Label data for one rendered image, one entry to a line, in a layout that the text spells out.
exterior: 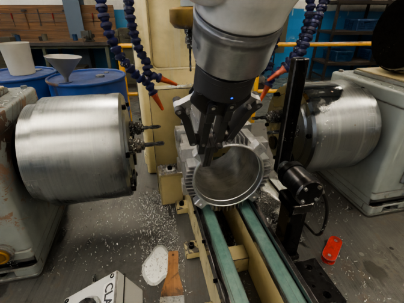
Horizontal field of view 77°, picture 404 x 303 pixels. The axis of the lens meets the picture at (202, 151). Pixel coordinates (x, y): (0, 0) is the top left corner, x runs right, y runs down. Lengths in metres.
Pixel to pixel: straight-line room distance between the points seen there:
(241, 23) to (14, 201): 0.53
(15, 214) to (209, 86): 0.48
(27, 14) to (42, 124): 5.58
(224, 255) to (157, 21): 0.63
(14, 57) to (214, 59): 2.39
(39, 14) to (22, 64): 3.47
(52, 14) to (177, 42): 5.16
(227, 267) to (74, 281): 0.36
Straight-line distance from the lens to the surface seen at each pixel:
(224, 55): 0.26
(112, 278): 0.32
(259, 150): 0.54
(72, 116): 0.57
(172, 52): 0.83
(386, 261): 0.80
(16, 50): 2.59
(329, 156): 0.70
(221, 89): 0.30
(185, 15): 0.57
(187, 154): 0.54
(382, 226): 0.90
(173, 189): 0.78
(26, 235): 0.67
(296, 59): 0.53
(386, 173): 0.84
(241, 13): 0.23
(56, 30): 5.94
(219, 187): 0.65
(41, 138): 0.57
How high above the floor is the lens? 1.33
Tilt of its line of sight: 29 degrees down
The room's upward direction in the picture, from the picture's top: straight up
